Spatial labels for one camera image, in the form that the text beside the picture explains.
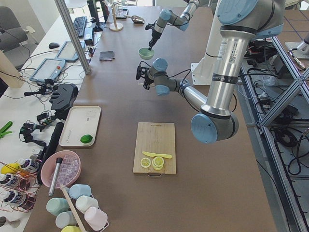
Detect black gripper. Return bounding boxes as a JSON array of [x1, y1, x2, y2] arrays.
[[148, 30, 162, 50], [143, 72, 154, 90]]

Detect steel muddler tube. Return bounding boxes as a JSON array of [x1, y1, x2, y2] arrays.
[[48, 158, 63, 197]]

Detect wooden cup rack pole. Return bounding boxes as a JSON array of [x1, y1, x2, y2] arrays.
[[60, 185, 86, 232]]

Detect lemon slice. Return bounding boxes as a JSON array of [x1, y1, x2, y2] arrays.
[[140, 157, 152, 168]]

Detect pink bowl of ice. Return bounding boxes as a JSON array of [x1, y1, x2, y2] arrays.
[[41, 150, 82, 189]]

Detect steel scoop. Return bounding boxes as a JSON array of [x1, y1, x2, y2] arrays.
[[124, 14, 145, 24]]

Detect aluminium frame post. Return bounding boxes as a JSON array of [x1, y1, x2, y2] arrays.
[[55, 0, 91, 75]]

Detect grey office chair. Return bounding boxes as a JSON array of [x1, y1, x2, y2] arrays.
[[0, 6, 39, 71]]

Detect black cylinder tube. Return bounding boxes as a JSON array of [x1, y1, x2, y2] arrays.
[[37, 122, 64, 185]]

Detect blue teach pendant near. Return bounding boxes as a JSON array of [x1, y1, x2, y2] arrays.
[[29, 58, 66, 83]]

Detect blue teach pendant far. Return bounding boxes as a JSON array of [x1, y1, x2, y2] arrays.
[[56, 41, 78, 62]]

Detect wooden stand with round base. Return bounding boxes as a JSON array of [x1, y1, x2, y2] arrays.
[[109, 0, 123, 31]]

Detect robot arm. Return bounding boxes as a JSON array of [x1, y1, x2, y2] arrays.
[[136, 0, 285, 144], [145, 0, 211, 51]]

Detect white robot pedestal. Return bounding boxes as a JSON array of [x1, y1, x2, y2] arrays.
[[191, 0, 222, 86]]

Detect black computer mouse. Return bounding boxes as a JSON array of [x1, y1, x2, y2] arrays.
[[48, 43, 60, 49]]

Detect pastel white cup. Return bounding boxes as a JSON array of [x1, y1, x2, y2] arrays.
[[75, 195, 98, 214]]

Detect black power adapter box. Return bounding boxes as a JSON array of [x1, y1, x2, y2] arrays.
[[84, 27, 94, 46]]

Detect blue teach pendant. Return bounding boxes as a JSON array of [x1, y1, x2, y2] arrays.
[[56, 41, 78, 62], [29, 58, 66, 83]]

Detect yellow plastic knife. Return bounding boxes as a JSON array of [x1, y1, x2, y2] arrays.
[[142, 151, 172, 159]]

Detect black keyboard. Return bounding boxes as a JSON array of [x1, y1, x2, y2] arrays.
[[73, 16, 87, 38]]

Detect stacked lemon slices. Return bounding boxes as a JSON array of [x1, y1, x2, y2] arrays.
[[152, 156, 165, 170]]

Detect black tray with wood inlay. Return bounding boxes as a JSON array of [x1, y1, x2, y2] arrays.
[[116, 9, 128, 19]]

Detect beige rabbit tray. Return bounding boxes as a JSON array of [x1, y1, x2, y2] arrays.
[[58, 106, 101, 147]]

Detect pastel grey cup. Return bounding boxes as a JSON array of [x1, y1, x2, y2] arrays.
[[56, 211, 77, 229]]

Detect pastel green cup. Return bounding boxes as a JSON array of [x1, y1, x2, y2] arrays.
[[46, 198, 69, 216]]

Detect grey folded cloth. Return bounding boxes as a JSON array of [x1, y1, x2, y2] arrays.
[[99, 51, 115, 61]]

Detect black monitor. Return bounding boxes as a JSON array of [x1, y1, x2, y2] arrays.
[[87, 0, 103, 32]]

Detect green lime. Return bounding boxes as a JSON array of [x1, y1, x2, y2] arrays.
[[80, 134, 93, 144]]

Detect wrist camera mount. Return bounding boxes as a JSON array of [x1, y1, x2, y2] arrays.
[[136, 61, 150, 80], [145, 22, 156, 31]]

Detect bamboo cutting board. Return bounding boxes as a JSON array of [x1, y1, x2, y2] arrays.
[[133, 122, 176, 174]]

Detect green clamp tool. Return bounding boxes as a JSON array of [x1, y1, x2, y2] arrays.
[[0, 121, 13, 138]]

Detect pastel pink cup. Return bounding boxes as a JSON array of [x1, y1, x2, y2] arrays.
[[84, 206, 109, 231]]

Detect green bowl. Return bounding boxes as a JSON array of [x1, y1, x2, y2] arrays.
[[139, 47, 155, 60]]

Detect pastel blue cup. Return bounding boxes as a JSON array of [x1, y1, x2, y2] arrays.
[[69, 184, 92, 200]]

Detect pastel yellow cup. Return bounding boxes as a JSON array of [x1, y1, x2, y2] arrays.
[[61, 225, 81, 232]]

